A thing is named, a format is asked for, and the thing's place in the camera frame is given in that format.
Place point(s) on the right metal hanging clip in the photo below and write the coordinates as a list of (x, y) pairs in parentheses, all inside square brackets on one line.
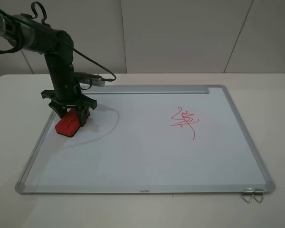
[(258, 195)]

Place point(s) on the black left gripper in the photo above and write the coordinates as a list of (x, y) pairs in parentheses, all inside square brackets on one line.
[(59, 100)]

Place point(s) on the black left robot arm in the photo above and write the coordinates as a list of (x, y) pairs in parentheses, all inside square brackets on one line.
[(23, 32)]

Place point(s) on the red whiteboard eraser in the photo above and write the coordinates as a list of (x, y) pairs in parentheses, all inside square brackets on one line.
[(69, 124)]

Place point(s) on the white aluminium-framed whiteboard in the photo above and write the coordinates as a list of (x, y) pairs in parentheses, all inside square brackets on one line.
[(150, 143)]

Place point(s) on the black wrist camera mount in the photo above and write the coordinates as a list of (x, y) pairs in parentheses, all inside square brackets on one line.
[(86, 81)]

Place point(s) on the grey whiteboard pen tray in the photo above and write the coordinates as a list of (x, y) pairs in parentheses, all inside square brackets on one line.
[(149, 89)]

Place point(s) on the left metal hanging clip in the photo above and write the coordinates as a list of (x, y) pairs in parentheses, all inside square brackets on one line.
[(247, 195)]

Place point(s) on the metal hanging clip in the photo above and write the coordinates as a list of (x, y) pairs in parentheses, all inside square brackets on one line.
[(258, 195), (247, 195)]

